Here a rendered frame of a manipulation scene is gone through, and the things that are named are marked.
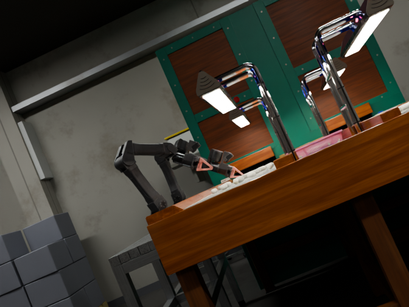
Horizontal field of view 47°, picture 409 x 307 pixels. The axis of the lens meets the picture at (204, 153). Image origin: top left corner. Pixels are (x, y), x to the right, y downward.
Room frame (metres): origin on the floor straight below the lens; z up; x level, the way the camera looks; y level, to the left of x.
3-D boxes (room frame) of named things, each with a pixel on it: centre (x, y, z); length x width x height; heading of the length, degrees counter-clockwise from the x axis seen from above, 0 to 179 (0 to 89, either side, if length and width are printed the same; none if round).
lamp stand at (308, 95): (2.64, -0.74, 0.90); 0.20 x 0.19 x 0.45; 172
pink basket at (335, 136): (2.13, -0.47, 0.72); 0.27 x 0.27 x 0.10
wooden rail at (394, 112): (2.22, -0.65, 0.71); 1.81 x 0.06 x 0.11; 172
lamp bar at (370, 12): (1.68, -0.69, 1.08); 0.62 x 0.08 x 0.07; 172
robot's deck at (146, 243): (2.51, 0.04, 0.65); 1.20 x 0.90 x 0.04; 175
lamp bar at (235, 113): (2.72, -0.27, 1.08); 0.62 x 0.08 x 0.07; 172
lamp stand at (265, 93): (1.74, -0.21, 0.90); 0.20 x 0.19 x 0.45; 172
